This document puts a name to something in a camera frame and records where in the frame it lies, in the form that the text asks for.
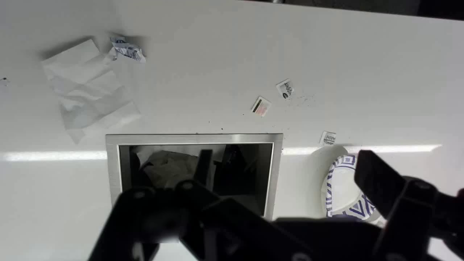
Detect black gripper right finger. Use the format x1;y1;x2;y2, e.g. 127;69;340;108
353;148;464;261

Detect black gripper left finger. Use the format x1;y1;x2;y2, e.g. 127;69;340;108
85;148;311;261

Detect small steel framed trash opening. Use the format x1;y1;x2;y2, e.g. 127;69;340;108
104;132;285;222

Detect crumpled blue white packet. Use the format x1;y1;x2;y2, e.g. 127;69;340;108
105;34;147;63

